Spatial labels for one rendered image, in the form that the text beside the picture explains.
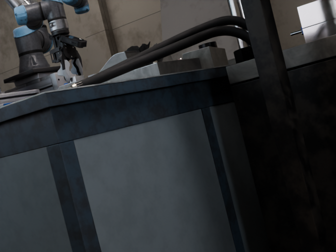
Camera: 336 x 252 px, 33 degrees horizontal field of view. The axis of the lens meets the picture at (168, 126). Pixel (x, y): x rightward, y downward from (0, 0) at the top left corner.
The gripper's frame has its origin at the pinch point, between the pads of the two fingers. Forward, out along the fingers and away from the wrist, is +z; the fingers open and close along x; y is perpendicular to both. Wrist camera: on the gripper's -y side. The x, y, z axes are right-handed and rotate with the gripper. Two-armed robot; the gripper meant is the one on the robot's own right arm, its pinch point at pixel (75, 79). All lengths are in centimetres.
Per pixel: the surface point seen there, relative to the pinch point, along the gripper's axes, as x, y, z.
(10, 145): 69, -41, 21
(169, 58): -15.9, -35.7, 2.0
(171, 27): -272, 139, -56
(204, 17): -272, 103, -54
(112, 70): 38, -54, 7
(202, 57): -34, -39, 3
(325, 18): -46, -88, 2
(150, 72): 8.2, -44.1, 7.3
